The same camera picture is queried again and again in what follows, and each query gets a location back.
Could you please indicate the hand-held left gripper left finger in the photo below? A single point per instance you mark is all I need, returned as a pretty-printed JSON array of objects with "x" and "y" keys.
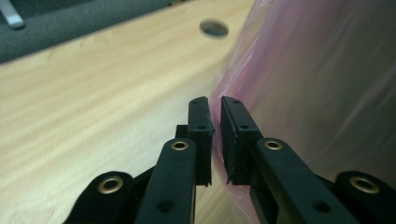
[{"x": 174, "y": 180}]

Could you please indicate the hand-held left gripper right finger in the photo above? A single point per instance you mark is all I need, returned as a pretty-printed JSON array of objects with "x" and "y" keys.
[{"x": 280, "y": 180}]

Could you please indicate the pink plastic bag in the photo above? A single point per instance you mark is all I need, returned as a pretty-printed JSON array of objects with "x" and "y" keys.
[{"x": 311, "y": 77}]

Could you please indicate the white metal stand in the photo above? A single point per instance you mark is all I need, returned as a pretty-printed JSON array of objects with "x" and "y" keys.
[{"x": 11, "y": 14}]

